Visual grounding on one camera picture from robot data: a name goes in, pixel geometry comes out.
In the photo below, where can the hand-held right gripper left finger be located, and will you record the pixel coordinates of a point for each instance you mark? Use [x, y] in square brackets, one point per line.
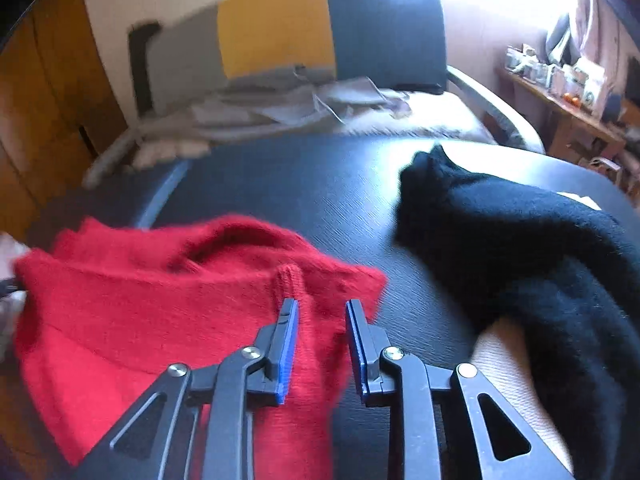
[289, 355]

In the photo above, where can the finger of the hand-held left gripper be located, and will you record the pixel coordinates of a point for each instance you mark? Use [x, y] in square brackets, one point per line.
[10, 288]

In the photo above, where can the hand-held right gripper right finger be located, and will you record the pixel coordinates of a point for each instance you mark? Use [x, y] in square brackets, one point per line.
[356, 350]

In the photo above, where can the red knitted sweater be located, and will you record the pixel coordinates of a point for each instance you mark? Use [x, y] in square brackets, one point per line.
[150, 310]

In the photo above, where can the white fuzzy sweater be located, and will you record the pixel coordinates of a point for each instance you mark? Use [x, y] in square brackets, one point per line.
[9, 325]

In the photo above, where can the beige sweater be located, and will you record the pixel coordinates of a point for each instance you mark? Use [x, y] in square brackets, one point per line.
[505, 385]

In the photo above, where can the wooden wardrobe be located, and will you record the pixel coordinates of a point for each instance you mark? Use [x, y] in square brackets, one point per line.
[45, 110]

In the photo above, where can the black sweater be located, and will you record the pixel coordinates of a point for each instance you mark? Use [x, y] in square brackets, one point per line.
[525, 240]

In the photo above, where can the white printed cushion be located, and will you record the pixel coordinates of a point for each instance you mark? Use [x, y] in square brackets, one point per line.
[440, 116]

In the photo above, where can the grey hoodie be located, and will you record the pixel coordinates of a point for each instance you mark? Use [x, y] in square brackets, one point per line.
[280, 105]

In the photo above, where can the black leaning board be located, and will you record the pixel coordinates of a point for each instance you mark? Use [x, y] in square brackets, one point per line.
[142, 70]

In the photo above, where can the wooden desk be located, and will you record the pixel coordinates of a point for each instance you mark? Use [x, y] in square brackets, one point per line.
[570, 121]

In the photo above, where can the grey yellow blue armchair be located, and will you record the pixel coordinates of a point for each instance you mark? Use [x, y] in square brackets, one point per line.
[385, 25]

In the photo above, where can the orange fruit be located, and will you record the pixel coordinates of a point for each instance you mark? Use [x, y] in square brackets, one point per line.
[575, 100]

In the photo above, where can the group of jars and boxes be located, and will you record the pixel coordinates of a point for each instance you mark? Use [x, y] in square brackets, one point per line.
[580, 77]

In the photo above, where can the grey tied curtain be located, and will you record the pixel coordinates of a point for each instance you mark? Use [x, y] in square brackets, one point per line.
[557, 37]

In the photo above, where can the pink patterned curtain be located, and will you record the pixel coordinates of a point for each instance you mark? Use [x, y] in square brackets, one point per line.
[585, 10]

